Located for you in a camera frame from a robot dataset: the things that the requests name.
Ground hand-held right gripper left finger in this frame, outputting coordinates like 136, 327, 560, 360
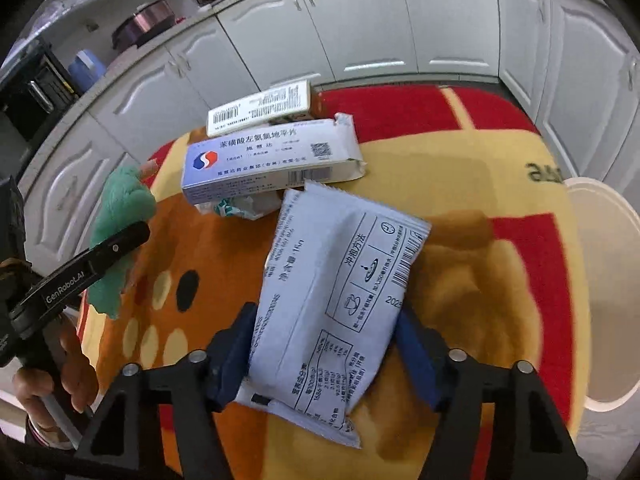
75, 301, 259, 480

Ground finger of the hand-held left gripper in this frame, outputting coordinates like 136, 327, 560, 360
87, 221, 152, 281

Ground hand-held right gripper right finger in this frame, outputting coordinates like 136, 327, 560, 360
396, 304, 588, 480

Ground green cloth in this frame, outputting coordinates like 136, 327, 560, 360
89, 164, 157, 320

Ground white printed sachet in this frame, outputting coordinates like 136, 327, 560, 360
234, 180, 432, 449

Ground white plastic bin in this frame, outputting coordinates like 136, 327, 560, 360
562, 177, 640, 413

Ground person's left hand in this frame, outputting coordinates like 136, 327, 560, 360
12, 327, 100, 448

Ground green and white wrapper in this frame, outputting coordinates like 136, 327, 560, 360
195, 192, 283, 221

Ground blue and white medicine box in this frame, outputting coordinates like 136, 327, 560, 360
181, 112, 368, 206

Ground black microwave oven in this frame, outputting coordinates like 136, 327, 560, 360
0, 47, 76, 136

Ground blue electric kettle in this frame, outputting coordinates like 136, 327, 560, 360
67, 50, 108, 95

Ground white barcode box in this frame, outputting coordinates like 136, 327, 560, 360
206, 80, 312, 137

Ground pink rice cooker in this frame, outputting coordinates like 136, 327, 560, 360
111, 1, 177, 53

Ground printed rose blanket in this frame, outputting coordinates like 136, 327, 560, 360
75, 85, 593, 480

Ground dark striped floor mat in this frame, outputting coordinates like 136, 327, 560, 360
312, 79, 501, 95

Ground white base cabinets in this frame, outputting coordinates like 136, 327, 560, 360
15, 0, 640, 261

